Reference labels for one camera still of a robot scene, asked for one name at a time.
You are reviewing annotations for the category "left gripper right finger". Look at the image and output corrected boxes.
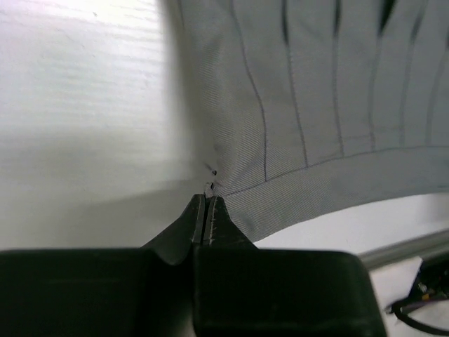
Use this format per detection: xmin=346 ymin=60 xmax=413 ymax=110
xmin=193 ymin=197 xmax=386 ymax=336

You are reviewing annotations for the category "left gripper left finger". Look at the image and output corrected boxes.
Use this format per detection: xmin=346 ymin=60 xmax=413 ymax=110
xmin=1 ymin=194 xmax=206 ymax=336

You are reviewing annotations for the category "grey pleated skirt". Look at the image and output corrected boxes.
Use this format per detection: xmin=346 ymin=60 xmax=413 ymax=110
xmin=173 ymin=1 xmax=448 ymax=241

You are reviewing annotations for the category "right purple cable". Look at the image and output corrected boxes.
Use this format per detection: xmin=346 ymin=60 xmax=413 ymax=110
xmin=385 ymin=294 xmax=449 ymax=333

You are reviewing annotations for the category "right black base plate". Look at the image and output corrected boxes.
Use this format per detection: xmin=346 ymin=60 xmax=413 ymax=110
xmin=409 ymin=258 xmax=448 ymax=300

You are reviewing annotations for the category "aluminium table edge rail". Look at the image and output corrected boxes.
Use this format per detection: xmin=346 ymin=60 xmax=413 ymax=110
xmin=359 ymin=230 xmax=448 ymax=270

